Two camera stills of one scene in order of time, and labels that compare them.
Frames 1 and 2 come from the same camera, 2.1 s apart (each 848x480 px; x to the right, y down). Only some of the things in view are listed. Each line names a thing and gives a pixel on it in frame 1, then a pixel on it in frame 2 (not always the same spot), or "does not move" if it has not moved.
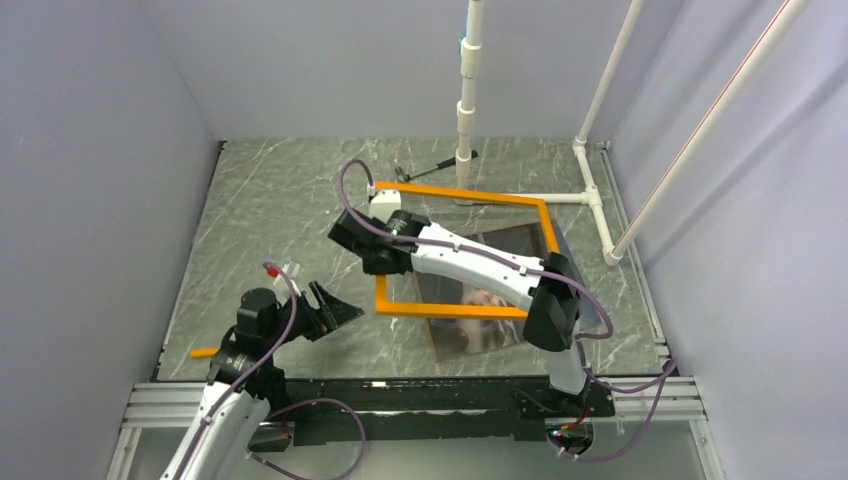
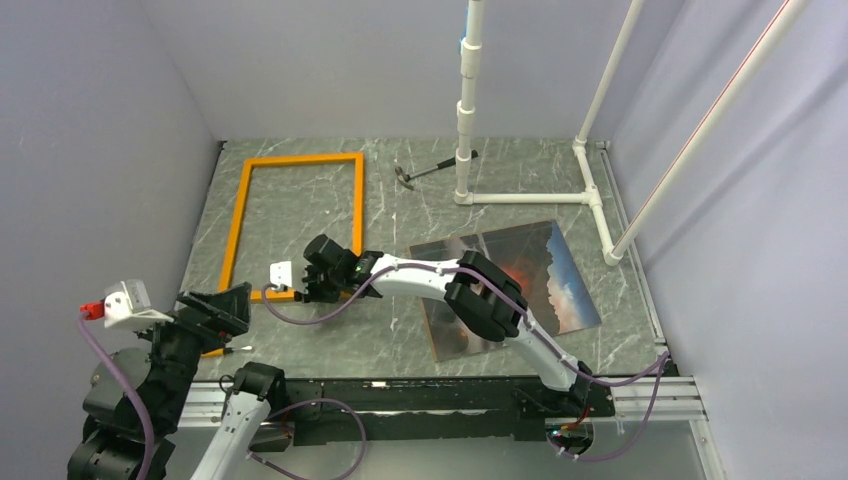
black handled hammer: (403, 176) does not move
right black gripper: (369, 269) to (309, 292)
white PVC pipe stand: (469, 46) does not move
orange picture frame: (380, 279) to (355, 158)
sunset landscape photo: (459, 336) does not move
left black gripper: (331, 313) to (220, 314)
